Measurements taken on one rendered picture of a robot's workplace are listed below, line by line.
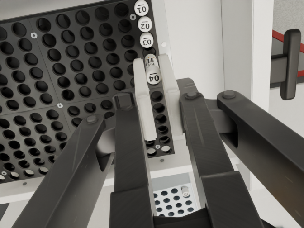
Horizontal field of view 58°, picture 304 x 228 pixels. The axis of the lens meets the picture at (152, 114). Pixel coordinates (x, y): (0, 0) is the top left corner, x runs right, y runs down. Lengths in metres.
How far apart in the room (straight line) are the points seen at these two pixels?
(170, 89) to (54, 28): 0.15
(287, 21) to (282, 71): 1.05
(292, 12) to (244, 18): 1.08
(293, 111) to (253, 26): 0.30
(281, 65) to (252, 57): 0.04
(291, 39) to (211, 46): 0.10
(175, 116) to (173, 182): 0.37
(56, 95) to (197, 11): 0.18
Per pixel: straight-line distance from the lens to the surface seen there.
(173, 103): 0.15
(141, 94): 0.15
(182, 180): 0.51
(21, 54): 0.29
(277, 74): 0.30
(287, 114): 0.53
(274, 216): 0.70
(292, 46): 0.30
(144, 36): 0.26
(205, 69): 0.36
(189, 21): 0.34
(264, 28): 0.26
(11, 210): 0.46
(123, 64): 0.28
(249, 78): 0.28
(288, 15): 1.34
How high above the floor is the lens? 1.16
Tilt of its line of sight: 61 degrees down
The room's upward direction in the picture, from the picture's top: 173 degrees clockwise
